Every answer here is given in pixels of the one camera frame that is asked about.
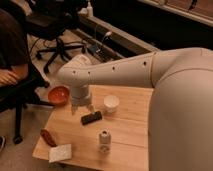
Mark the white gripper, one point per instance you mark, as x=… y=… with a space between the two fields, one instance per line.
x=81 y=96

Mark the person's hand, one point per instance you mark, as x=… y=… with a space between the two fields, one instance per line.
x=8 y=77

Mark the white folded napkin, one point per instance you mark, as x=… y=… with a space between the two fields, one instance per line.
x=60 y=153

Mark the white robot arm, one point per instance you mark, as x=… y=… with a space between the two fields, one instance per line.
x=180 y=123

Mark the black rectangular block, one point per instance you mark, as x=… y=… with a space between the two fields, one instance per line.
x=91 y=118

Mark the black office chair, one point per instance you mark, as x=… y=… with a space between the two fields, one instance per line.
x=49 y=19

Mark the white bottle in background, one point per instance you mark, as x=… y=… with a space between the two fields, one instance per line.
x=88 y=11

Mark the seated person dark shirt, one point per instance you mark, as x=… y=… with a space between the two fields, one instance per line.
x=14 y=55

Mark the white paper cup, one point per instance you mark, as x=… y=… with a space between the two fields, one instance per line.
x=111 y=103

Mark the clear small bottle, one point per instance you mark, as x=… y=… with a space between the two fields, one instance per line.
x=104 y=141

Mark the black chair under person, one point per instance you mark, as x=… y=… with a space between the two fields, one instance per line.
x=18 y=96

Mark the red bowl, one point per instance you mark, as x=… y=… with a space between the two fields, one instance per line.
x=58 y=95

